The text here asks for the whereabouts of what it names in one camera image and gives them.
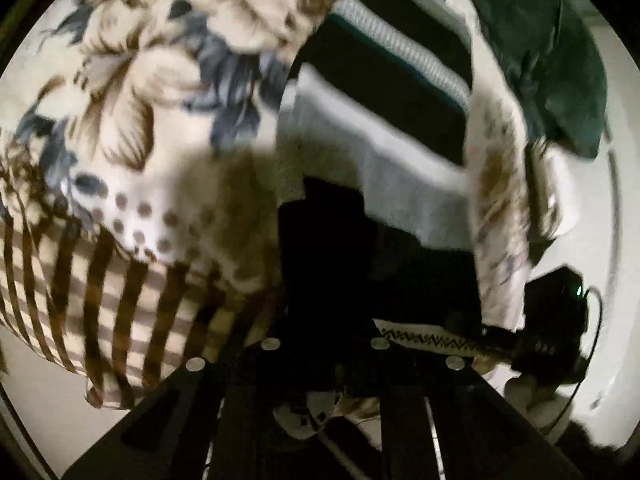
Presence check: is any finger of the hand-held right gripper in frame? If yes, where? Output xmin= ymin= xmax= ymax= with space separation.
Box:
xmin=477 ymin=326 xmax=524 ymax=361

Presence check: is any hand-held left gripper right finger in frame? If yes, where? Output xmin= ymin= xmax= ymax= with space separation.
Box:
xmin=369 ymin=336 xmax=584 ymax=480

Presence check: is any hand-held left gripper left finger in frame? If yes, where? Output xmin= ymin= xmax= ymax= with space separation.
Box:
xmin=62 ymin=339 xmax=290 ymax=480

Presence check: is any black grey striped sweater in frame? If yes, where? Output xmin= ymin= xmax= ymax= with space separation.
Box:
xmin=276 ymin=0 xmax=503 ymax=391

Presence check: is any person's right hand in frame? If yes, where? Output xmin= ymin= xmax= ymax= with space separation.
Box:
xmin=504 ymin=374 xmax=568 ymax=432

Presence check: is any white bed headboard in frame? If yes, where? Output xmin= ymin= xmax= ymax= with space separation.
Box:
xmin=520 ymin=0 xmax=637 ymax=453

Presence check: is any white folded garment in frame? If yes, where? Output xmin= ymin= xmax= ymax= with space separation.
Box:
xmin=527 ymin=142 xmax=578 ymax=266

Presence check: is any dark green fleece blanket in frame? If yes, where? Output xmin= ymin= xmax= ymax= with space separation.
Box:
xmin=457 ymin=0 xmax=610 ymax=160

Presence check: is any floral bedspread with checked border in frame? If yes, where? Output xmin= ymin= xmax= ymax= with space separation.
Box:
xmin=0 ymin=0 xmax=533 ymax=410

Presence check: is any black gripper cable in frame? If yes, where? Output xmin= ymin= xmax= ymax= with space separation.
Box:
xmin=547 ymin=285 xmax=607 ymax=435

